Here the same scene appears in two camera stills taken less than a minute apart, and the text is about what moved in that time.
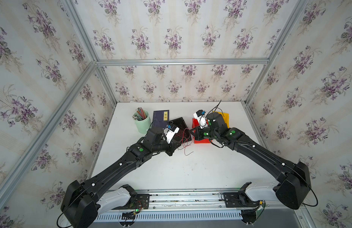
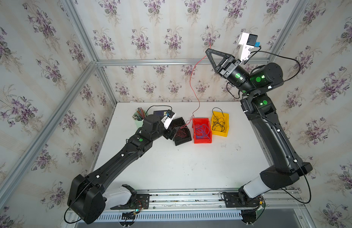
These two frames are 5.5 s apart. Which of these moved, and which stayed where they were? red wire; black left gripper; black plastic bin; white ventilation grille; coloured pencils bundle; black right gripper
Moved: black right gripper; red wire; black left gripper
Stayed: coloured pencils bundle; black plastic bin; white ventilation grille
